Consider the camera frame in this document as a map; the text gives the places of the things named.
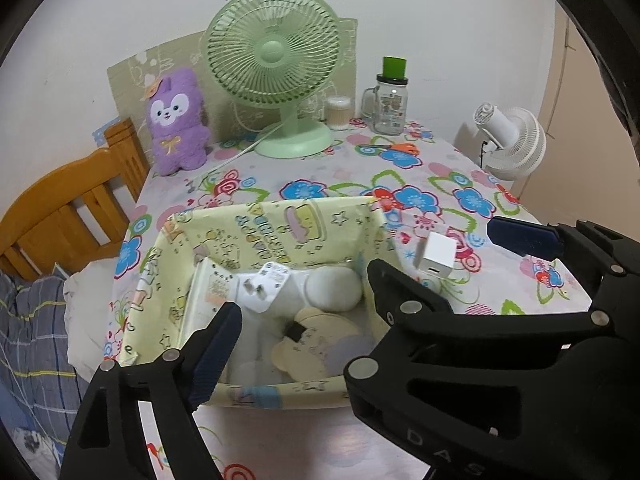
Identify glass mug jar green lid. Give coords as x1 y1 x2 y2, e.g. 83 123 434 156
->
360 56 410 136

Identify cotton swab container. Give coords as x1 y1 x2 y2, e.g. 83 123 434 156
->
325 95 352 131

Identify purple plush toy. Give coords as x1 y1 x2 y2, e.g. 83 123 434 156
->
146 67 211 177

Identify white flat box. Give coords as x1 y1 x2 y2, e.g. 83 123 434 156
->
175 256 238 346

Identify white clip fan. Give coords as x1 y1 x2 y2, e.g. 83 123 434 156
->
472 102 547 180

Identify white bedding cloth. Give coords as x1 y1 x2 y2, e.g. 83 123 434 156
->
62 259 126 376

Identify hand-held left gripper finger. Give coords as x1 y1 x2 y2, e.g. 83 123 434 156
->
59 301 244 480

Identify blue plaid blanket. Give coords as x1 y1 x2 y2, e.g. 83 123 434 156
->
0 267 93 461

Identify floral tablecloth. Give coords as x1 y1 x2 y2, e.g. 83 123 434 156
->
102 117 596 480

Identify wooden bed headboard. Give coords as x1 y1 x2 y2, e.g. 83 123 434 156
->
0 117 151 281

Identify white fan cable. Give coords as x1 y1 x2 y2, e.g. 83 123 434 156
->
207 122 286 171

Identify white patterned cloth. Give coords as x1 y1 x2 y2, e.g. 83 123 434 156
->
10 425 61 476

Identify green desk fan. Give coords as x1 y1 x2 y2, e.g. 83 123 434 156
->
200 0 337 159

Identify light blue wall sticker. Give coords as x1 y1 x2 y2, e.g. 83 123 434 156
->
92 116 122 143

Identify white plug charger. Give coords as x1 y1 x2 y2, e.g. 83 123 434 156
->
234 262 293 313

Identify orange handled scissors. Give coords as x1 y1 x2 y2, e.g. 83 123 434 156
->
357 142 422 157

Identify white cube charger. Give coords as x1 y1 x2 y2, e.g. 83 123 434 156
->
412 232 457 281

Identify beige door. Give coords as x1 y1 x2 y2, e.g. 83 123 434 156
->
510 0 640 226

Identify yellow printed fabric storage box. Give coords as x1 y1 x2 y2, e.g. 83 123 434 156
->
119 195 388 410

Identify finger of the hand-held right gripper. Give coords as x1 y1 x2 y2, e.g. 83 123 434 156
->
344 259 608 413
487 216 640 328

